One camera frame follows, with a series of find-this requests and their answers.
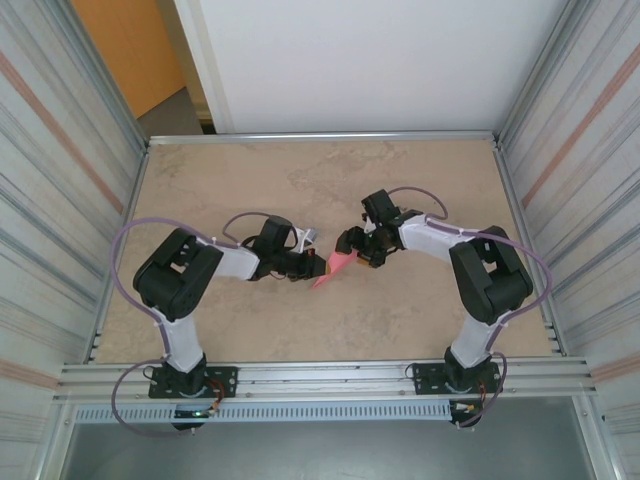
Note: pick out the pink paper sheet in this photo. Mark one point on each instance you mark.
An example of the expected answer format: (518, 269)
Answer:
(337, 262)

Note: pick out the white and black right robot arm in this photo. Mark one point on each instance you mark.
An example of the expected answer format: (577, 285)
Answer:
(492, 280)

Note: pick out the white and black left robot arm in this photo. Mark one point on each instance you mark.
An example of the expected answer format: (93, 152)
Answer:
(175, 275)

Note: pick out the small black controller module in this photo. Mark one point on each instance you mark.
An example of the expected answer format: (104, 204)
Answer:
(192, 414)
(462, 409)

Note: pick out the corrugated metal side panel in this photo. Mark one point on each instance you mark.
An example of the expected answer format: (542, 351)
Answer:
(40, 150)
(590, 150)

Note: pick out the orange wooden door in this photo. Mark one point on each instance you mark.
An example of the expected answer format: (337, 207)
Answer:
(130, 50)

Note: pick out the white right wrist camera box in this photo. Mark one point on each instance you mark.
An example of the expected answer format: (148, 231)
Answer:
(369, 226)

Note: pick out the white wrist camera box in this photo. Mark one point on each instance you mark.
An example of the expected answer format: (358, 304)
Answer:
(369, 226)
(302, 236)

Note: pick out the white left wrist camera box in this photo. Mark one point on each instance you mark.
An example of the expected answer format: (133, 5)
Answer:
(302, 236)

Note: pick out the aluminium frame bar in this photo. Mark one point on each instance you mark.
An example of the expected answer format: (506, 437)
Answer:
(325, 136)

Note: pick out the aluminium mounting rail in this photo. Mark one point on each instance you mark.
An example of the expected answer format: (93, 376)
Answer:
(325, 377)

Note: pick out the aluminium table side rail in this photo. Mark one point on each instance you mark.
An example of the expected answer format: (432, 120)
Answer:
(507, 180)
(137, 185)

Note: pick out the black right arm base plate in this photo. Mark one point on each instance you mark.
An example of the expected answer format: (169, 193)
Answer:
(425, 380)

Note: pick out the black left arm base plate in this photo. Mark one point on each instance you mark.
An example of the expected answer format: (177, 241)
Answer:
(225, 380)

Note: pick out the white door frame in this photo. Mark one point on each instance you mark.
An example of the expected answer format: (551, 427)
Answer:
(200, 60)

